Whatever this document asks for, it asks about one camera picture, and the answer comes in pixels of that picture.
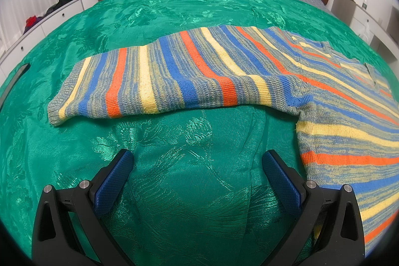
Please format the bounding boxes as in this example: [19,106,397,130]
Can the striped knitted sweater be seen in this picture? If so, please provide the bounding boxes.
[47,25,398,252]

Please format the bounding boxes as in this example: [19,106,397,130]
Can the dark clothes on cabinet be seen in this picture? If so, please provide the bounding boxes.
[44,0,73,17]

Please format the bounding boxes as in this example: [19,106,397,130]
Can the green floral bedspread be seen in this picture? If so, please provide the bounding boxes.
[1,0,398,265]

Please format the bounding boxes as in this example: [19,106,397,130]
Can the black flat bar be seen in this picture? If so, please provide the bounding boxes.
[0,63,30,110]

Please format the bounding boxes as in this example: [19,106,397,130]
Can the white drawer cabinet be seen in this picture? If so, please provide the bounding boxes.
[1,0,84,84]

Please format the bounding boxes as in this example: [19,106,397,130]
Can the white bedside shelf unit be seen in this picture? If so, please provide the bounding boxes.
[331,0,398,65]

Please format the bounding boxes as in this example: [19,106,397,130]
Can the red cloth on cabinet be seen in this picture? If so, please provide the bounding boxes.
[24,15,43,33]

